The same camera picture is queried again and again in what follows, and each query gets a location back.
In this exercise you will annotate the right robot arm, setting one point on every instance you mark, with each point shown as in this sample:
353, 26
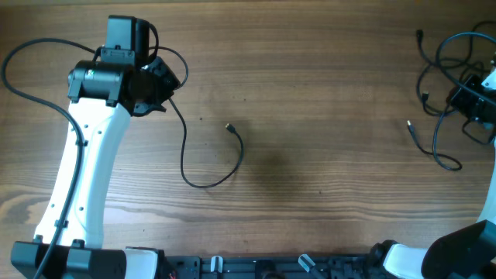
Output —
467, 252

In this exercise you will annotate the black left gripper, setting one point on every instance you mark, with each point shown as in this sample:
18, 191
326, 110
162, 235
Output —
170, 82

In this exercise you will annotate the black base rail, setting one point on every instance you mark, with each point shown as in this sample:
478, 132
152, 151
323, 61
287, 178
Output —
354, 266

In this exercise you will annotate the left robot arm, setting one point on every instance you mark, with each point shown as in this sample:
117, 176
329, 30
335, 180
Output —
125, 78

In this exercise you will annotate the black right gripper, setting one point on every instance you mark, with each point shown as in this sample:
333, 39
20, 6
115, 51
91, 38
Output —
459, 99

